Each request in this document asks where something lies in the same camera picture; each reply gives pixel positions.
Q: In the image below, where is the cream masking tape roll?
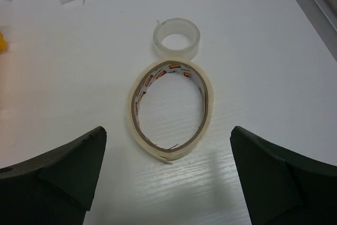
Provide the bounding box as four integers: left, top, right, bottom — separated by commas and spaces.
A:
124, 58, 214, 164

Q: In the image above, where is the yellow plastic bin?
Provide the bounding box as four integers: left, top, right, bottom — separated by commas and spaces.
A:
0, 32, 7, 52

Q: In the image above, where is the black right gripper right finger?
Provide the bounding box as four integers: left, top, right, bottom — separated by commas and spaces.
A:
230, 126, 336, 224

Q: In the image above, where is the small clear tape roll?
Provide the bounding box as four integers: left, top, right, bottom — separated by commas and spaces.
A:
153, 18, 201, 60

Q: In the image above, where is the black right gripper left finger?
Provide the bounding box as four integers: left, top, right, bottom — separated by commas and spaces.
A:
1, 126, 107, 224

